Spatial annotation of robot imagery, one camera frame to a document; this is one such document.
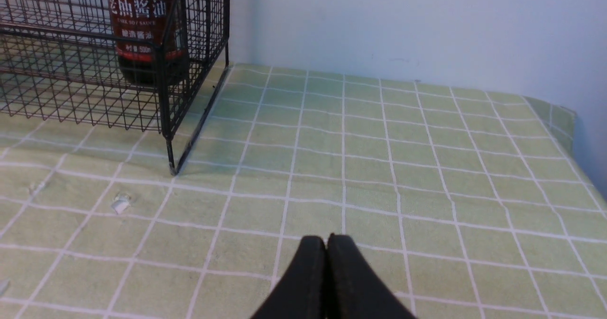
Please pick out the green checkered tablecloth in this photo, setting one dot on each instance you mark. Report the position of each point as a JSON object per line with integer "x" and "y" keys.
{"x": 466, "y": 202}

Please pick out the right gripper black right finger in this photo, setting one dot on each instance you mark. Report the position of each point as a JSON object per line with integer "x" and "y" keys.
{"x": 358, "y": 291}

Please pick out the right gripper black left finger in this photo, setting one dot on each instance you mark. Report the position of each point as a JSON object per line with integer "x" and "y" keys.
{"x": 299, "y": 293}

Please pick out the black wire mesh shelf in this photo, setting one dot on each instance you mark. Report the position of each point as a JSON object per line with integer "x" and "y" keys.
{"x": 58, "y": 61}

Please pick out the dark soy sauce bottle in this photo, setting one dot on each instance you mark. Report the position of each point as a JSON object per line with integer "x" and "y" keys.
{"x": 150, "y": 40}

